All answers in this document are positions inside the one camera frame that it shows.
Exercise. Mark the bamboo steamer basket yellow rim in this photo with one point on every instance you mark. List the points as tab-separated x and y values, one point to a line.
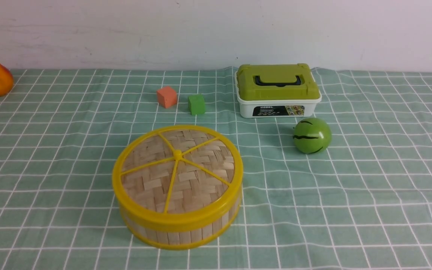
184	231

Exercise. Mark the green foam cube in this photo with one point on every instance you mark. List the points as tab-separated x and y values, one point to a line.
196	104

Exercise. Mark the woven bamboo steamer lid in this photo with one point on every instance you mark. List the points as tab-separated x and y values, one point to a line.
179	178

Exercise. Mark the orange foam cube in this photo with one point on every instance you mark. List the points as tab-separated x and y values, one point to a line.
167	97

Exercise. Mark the green checked tablecloth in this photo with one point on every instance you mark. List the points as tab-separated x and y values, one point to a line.
364	203

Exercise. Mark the green toy watermelon ball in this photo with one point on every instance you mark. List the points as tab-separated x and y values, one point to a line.
312	135

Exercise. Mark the green lidded white storage box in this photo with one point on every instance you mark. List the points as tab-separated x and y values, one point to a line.
276	90

